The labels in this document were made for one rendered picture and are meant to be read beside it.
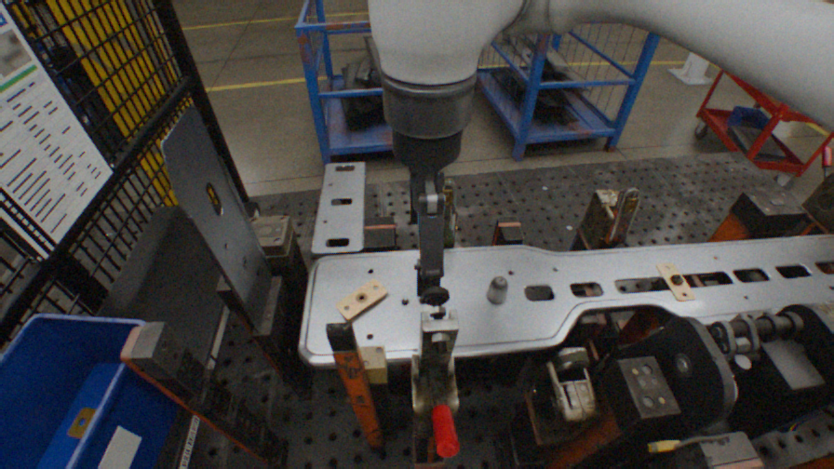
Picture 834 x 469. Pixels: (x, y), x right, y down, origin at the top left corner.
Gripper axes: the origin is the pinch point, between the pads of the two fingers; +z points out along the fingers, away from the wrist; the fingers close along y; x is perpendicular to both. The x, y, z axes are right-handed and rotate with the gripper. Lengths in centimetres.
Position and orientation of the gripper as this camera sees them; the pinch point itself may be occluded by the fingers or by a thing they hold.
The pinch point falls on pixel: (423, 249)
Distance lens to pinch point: 52.9
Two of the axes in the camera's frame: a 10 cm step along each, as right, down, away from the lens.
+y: -0.8, -7.2, 6.9
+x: -10.0, 0.5, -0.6
